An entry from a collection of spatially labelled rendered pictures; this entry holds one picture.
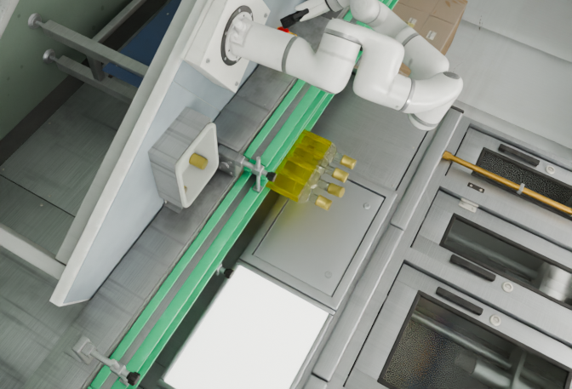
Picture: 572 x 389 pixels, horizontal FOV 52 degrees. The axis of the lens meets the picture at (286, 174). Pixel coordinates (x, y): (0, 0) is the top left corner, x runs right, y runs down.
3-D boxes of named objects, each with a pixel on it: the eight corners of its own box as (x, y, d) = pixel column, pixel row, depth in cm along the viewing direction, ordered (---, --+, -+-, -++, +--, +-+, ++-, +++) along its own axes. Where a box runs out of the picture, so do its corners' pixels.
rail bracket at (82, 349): (65, 353, 148) (138, 400, 143) (45, 333, 134) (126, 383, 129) (77, 337, 150) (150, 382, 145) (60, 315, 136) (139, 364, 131)
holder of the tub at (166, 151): (161, 206, 170) (184, 218, 168) (147, 151, 147) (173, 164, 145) (194, 163, 178) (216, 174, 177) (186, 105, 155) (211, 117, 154)
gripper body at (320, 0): (334, -15, 177) (302, 1, 182) (322, -13, 168) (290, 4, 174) (344, 8, 178) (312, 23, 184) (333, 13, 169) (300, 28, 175)
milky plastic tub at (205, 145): (160, 197, 165) (185, 211, 163) (148, 152, 146) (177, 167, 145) (194, 154, 174) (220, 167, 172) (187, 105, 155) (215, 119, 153)
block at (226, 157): (214, 169, 178) (235, 180, 176) (213, 151, 170) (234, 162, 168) (221, 161, 179) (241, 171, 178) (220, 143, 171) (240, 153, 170)
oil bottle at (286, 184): (246, 177, 187) (305, 207, 182) (246, 168, 182) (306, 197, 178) (254, 165, 190) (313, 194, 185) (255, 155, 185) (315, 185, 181)
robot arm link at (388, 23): (394, 57, 160) (342, 11, 167) (409, 63, 171) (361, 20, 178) (414, 32, 156) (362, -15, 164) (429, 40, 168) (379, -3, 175)
